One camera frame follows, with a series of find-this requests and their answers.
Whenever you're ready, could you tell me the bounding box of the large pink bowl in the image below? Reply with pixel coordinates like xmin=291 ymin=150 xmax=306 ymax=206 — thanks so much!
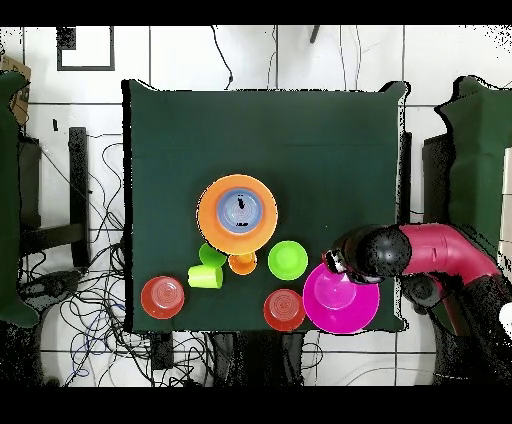
xmin=302 ymin=261 xmax=381 ymax=335

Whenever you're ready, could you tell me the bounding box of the red-orange bowl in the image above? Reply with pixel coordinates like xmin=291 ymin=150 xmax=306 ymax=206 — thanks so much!
xmin=262 ymin=288 xmax=307 ymax=333
xmin=139 ymin=275 xmax=186 ymax=320

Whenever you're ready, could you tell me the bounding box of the small blue bowl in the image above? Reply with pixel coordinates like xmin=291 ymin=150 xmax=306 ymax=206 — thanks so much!
xmin=216 ymin=187 xmax=265 ymax=235

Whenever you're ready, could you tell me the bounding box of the lime yellow cup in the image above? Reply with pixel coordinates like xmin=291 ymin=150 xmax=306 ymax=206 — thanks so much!
xmin=187 ymin=264 xmax=224 ymax=290

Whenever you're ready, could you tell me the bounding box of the large orange bowl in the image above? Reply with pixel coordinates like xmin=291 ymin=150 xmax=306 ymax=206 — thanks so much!
xmin=196 ymin=174 xmax=278 ymax=256

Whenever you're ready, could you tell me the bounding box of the small green bowl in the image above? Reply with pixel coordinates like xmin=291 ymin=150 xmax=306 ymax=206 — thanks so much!
xmin=267 ymin=240 xmax=309 ymax=282

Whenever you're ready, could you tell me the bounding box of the orange cup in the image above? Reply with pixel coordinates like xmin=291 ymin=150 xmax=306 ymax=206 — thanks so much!
xmin=228 ymin=251 xmax=258 ymax=276

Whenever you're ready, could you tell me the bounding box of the green cup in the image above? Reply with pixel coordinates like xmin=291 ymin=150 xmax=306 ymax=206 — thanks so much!
xmin=198 ymin=242 xmax=228 ymax=268

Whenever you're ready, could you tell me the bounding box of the dark green tablecloth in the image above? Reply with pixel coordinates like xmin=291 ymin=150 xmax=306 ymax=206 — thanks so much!
xmin=121 ymin=79 xmax=409 ymax=334

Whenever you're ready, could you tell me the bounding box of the green covered side table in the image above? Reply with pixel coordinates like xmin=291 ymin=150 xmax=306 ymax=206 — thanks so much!
xmin=435 ymin=75 xmax=512 ymax=257
xmin=0 ymin=71 xmax=41 ymax=329

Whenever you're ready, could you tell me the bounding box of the black power strip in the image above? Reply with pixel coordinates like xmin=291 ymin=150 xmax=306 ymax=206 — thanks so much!
xmin=150 ymin=331 xmax=174 ymax=371

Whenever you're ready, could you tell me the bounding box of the cardboard box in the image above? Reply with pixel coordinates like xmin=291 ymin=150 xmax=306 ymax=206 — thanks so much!
xmin=0 ymin=55 xmax=32 ymax=126

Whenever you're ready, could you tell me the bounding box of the grey pedestal foot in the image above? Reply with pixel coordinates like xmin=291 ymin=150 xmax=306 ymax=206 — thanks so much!
xmin=401 ymin=273 xmax=447 ymax=315
xmin=23 ymin=269 xmax=83 ymax=309

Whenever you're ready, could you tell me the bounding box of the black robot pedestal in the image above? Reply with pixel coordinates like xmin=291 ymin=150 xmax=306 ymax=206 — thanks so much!
xmin=211 ymin=331 xmax=306 ymax=386

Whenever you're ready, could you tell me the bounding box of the tangle of floor cables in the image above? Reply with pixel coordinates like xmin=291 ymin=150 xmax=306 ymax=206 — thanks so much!
xmin=17 ymin=133 xmax=213 ymax=386

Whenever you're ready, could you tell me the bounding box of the black floor cable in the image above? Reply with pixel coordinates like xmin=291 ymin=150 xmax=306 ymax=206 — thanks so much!
xmin=210 ymin=25 xmax=234 ymax=90

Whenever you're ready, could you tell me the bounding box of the blue cable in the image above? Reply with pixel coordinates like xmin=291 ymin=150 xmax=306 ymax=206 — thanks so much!
xmin=69 ymin=303 xmax=126 ymax=379

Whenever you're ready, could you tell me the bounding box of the black stand frame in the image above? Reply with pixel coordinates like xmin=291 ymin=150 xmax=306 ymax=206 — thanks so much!
xmin=19 ymin=126 xmax=91 ymax=269

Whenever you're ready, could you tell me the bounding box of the black square floor frame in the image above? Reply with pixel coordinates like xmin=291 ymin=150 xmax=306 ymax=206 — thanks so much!
xmin=56 ymin=25 xmax=116 ymax=72

